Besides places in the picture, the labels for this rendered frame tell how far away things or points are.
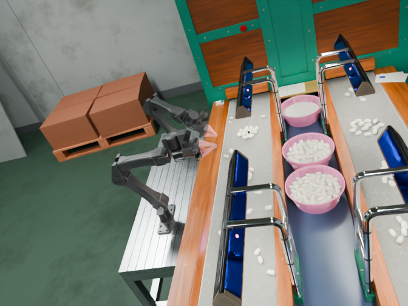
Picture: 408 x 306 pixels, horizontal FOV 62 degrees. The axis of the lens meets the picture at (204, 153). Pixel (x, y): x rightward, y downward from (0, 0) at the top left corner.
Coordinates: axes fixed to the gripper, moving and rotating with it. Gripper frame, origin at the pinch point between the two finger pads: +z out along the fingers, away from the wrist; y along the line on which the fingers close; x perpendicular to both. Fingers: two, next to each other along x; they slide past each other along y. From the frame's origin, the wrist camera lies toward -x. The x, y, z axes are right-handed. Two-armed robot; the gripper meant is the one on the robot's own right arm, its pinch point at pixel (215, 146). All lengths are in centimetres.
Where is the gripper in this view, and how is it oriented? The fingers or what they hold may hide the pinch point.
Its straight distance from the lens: 149.5
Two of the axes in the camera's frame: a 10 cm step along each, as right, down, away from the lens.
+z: 9.6, -1.8, -2.3
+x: 2.8, 7.8, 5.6
